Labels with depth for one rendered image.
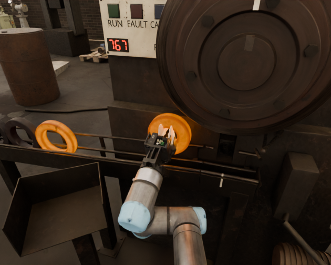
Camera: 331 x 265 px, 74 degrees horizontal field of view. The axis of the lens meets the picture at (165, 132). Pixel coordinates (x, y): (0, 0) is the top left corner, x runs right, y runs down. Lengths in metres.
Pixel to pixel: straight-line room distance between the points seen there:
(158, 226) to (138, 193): 0.13
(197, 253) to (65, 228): 0.46
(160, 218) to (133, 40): 0.57
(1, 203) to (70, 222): 1.18
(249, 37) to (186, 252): 0.48
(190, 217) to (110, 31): 0.65
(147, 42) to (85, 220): 0.63
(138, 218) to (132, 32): 0.58
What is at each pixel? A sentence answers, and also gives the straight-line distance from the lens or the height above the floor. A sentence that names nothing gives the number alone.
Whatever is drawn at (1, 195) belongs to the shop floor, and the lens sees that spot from 2.06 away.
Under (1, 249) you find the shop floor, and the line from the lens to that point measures 1.72.
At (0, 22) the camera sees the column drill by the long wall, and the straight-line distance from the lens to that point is 8.54.
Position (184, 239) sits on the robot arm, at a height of 0.74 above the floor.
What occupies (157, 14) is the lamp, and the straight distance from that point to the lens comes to 0.77.
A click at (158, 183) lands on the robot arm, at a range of 0.60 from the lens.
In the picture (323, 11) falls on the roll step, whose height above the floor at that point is 1.22.
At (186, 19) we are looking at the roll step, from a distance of 0.58.
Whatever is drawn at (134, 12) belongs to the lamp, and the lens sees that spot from 0.79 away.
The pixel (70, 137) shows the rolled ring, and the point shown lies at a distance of 1.01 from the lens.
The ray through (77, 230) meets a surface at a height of 0.60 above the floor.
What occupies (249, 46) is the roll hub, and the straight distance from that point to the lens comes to 0.51.
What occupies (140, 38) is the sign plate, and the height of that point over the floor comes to 1.12.
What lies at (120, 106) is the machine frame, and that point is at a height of 0.87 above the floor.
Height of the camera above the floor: 1.24
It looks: 32 degrees down
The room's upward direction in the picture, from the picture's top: straight up
